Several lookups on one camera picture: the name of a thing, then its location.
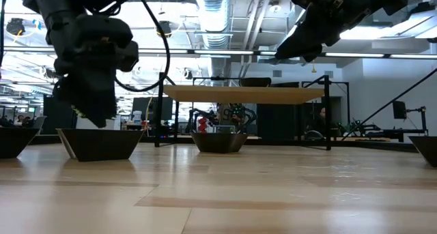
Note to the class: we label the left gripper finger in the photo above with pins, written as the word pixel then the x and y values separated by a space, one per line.
pixel 70 97
pixel 102 104

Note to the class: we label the person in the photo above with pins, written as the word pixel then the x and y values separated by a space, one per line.
pixel 321 119
pixel 20 119
pixel 225 114

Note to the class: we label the white bottle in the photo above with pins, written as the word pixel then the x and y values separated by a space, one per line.
pixel 137 117

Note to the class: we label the black monitor on arm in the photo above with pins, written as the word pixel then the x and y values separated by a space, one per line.
pixel 398 109

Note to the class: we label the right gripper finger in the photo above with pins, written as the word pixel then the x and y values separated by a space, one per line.
pixel 312 56
pixel 293 51

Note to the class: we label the black wavy square mini plate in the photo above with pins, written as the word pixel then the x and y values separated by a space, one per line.
pixel 218 143
pixel 99 145
pixel 426 148
pixel 17 142

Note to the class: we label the black background rig frame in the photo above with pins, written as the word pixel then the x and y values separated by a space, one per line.
pixel 336 83
pixel 218 78

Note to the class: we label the black teardrop mini plate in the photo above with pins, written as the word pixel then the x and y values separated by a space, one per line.
pixel 288 85

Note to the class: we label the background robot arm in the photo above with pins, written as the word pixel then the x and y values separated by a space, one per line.
pixel 201 121
pixel 365 126
pixel 249 119

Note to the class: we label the wooden shelf with black legs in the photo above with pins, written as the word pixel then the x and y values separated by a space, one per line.
pixel 239 95

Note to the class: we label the long ceiling light strip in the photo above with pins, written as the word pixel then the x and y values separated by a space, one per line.
pixel 222 52

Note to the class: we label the background robot table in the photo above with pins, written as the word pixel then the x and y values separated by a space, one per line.
pixel 403 133

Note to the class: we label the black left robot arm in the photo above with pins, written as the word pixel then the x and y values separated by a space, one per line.
pixel 61 2

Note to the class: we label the black round ceiling fixture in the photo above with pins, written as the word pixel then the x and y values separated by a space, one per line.
pixel 164 29
pixel 15 26

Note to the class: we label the black cabinet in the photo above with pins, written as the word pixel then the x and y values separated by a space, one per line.
pixel 59 116
pixel 280 118

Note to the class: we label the black leaf-shaped mini plate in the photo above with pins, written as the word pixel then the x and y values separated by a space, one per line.
pixel 254 82

